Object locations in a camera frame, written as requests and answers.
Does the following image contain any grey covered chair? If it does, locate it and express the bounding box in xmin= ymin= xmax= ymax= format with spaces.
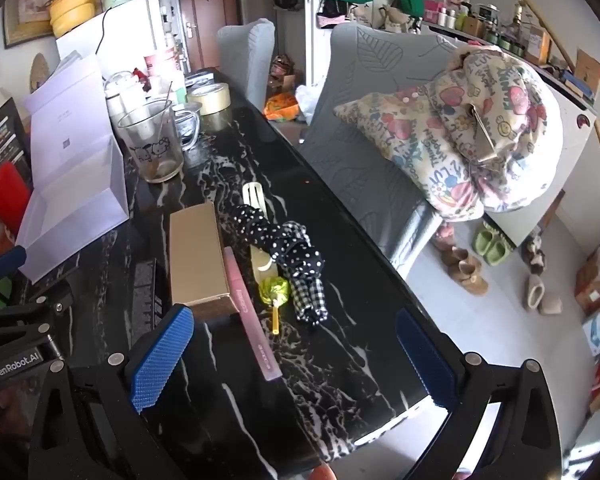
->
xmin=297 ymin=22 xmax=468 ymax=281
xmin=216 ymin=18 xmax=277 ymax=111

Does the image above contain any black polka dot scrunchie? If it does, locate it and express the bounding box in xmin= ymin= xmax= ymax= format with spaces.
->
xmin=230 ymin=203 xmax=287 ymax=263

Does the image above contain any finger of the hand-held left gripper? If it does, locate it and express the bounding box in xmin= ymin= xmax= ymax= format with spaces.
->
xmin=0 ymin=247 xmax=28 ymax=286
xmin=0 ymin=285 xmax=76 ymax=350

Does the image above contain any cartoon print glass cup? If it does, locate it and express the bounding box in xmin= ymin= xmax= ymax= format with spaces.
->
xmin=117 ymin=100 xmax=185 ymax=183

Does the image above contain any small black cosmetics box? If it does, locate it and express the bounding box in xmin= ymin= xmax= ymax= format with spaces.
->
xmin=130 ymin=258 xmax=167 ymax=328

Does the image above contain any red plastic canister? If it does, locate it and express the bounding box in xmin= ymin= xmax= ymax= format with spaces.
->
xmin=0 ymin=162 xmax=33 ymax=236

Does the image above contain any white gift box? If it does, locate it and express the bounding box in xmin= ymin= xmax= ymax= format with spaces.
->
xmin=15 ymin=52 xmax=131 ymax=283

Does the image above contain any polka dot gingham hair tie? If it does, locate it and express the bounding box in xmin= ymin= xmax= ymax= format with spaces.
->
xmin=275 ymin=220 xmax=329 ymax=328

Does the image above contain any white fridge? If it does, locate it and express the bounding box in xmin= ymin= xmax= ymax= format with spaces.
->
xmin=55 ymin=0 xmax=161 ymax=91

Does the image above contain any cartoon print cloth bundle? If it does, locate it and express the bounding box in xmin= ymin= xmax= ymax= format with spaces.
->
xmin=333 ymin=45 xmax=563 ymax=221

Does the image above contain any brown door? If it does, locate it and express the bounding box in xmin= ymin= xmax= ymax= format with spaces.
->
xmin=176 ymin=0 xmax=240 ymax=71

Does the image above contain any orange bag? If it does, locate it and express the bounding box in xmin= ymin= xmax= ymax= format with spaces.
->
xmin=264 ymin=92 xmax=301 ymax=122

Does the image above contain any brown boot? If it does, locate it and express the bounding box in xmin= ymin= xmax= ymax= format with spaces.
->
xmin=439 ymin=246 xmax=481 ymax=274
xmin=447 ymin=265 xmax=489 ymax=296

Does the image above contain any framed picture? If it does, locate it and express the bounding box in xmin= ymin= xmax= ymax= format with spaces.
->
xmin=2 ymin=0 xmax=56 ymax=50

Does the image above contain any yellow electric cooking pot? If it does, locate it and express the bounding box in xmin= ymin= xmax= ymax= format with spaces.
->
xmin=49 ymin=0 xmax=108 ymax=38

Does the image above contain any cream hair clip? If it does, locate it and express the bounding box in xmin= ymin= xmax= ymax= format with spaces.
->
xmin=242 ymin=182 xmax=276 ymax=273

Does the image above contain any small green bag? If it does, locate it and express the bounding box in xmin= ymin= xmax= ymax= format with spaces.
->
xmin=396 ymin=0 xmax=428 ymax=20

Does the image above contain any black printed food pouch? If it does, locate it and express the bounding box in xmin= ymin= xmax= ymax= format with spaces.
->
xmin=0 ymin=97 xmax=33 ymax=201

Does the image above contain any brown cardboard box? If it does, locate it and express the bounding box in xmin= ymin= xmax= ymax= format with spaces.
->
xmin=575 ymin=49 xmax=600 ymax=98

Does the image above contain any black power cable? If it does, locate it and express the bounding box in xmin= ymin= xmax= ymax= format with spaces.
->
xmin=95 ymin=7 xmax=146 ymax=56

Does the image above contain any white plastic bag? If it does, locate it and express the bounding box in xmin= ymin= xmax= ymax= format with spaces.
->
xmin=295 ymin=85 xmax=322 ymax=126

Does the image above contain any woven fan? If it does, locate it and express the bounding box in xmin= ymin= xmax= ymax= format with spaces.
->
xmin=29 ymin=53 xmax=48 ymax=93

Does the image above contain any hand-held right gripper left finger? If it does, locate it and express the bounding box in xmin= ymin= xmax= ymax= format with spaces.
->
xmin=27 ymin=305 xmax=196 ymax=480

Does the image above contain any row of bottles and jars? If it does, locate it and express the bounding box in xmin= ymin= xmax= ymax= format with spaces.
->
xmin=425 ymin=0 xmax=551 ymax=61

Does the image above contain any beige tape roll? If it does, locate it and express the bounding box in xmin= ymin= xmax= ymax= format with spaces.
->
xmin=187 ymin=83 xmax=231 ymax=116

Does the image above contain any clear glass mug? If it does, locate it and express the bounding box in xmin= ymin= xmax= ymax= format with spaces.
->
xmin=172 ymin=102 xmax=202 ymax=153

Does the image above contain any gold rectangular box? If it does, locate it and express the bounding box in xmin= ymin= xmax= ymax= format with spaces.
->
xmin=169 ymin=202 xmax=238 ymax=318

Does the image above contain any white cabinet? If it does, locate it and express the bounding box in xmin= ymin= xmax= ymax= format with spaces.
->
xmin=482 ymin=75 xmax=598 ymax=248

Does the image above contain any thin stirring stick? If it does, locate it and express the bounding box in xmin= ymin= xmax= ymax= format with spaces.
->
xmin=152 ymin=80 xmax=173 ymax=136

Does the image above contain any yellow-green lollipop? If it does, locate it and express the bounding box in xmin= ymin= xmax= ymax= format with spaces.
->
xmin=257 ymin=275 xmax=293 ymax=336

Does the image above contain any pink lip gloss tube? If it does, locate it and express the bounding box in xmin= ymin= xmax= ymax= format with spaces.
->
xmin=223 ymin=246 xmax=281 ymax=381

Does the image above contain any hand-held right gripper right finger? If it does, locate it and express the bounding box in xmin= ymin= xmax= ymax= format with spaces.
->
xmin=395 ymin=307 xmax=566 ymax=480

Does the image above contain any green slipper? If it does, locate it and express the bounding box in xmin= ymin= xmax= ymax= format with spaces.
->
xmin=472 ymin=225 xmax=502 ymax=257
xmin=485 ymin=239 xmax=518 ymax=267

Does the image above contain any bamboo pole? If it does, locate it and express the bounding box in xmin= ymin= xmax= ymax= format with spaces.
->
xmin=485 ymin=0 xmax=600 ymax=151

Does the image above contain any person's left hand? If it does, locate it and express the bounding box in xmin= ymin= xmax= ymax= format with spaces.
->
xmin=0 ymin=380 xmax=37 ymax=461

